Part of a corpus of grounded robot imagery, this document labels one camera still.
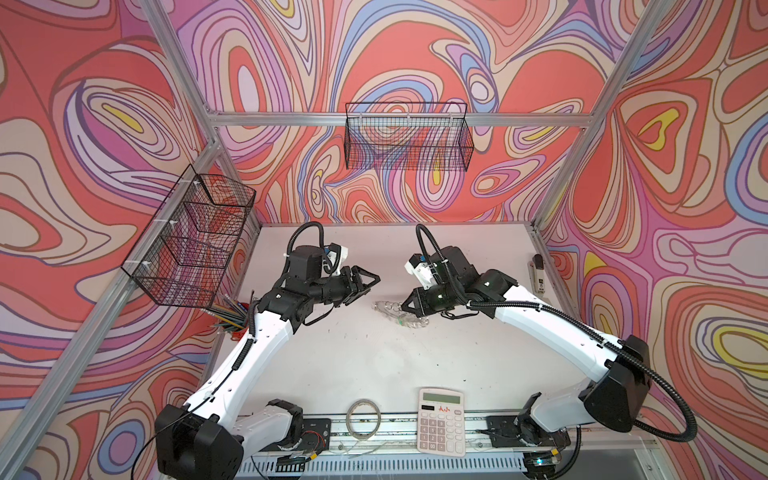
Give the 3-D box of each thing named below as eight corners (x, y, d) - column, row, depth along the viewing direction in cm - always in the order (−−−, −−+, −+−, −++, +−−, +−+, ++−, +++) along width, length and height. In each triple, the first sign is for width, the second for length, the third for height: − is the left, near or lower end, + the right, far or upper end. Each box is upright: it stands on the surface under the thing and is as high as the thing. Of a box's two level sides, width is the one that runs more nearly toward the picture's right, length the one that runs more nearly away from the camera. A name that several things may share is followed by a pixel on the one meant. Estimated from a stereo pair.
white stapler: (532, 297, 102) (539, 286, 97) (528, 264, 111) (535, 253, 106) (541, 298, 102) (549, 288, 97) (536, 266, 111) (543, 255, 106)
